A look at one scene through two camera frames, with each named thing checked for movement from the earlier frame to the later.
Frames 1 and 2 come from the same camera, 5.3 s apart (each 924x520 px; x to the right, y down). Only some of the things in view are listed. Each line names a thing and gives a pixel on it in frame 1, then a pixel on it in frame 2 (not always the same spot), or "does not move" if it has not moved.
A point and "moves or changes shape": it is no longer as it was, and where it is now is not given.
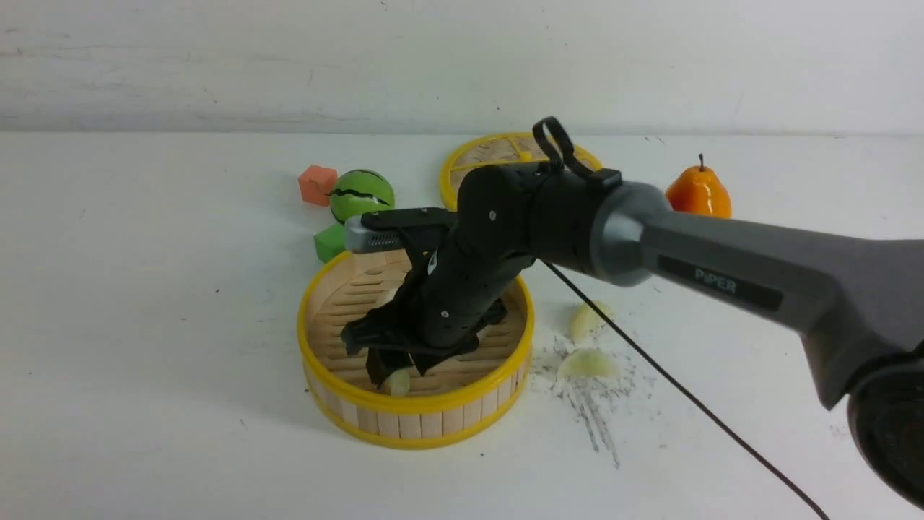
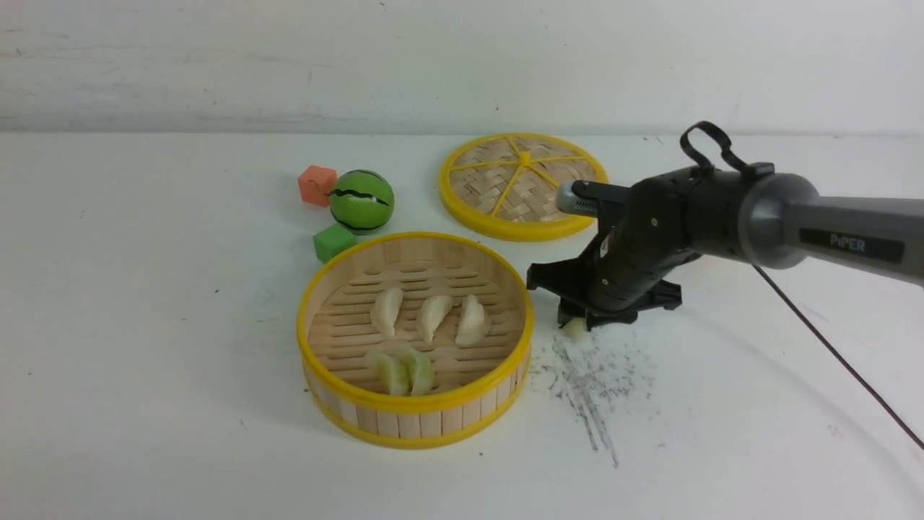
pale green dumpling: x=399 y=381 does not move
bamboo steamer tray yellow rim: x=463 y=393 does not move
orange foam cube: x=316 y=183 does not move
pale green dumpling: x=604 y=308 moves or changes shape
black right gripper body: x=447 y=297 -> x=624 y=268
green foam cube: x=330 y=242 does not move
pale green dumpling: x=587 y=362 -> x=420 y=370
